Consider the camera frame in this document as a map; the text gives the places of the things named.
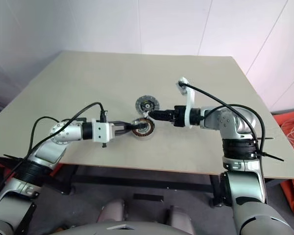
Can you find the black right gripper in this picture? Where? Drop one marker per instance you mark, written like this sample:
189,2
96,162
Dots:
179,116

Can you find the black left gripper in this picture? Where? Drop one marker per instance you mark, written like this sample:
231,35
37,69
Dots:
114,128

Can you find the motor housing with copper windings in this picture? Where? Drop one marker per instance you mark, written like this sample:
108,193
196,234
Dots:
147,133

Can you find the spoked silver rotor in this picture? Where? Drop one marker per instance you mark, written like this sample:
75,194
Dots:
140,102

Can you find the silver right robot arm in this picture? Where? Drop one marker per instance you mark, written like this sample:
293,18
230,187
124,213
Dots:
227,122

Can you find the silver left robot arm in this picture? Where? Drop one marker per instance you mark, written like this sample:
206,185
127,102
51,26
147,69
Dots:
63,133

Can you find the dark rounded robot leg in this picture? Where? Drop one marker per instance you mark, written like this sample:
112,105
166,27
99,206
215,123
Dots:
178,220
112,213

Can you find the black zip tie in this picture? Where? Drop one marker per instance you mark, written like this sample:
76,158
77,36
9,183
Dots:
265,138
272,156
12,157

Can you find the grey robot torso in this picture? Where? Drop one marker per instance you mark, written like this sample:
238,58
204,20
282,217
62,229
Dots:
100,229

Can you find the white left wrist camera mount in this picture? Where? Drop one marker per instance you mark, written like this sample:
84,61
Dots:
101,131

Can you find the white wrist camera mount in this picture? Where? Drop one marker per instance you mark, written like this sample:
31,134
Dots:
101,131
189,102

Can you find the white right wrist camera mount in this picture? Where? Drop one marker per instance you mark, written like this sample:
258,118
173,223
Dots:
189,102

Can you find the black metal table frame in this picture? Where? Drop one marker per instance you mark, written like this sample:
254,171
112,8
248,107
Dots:
137,183

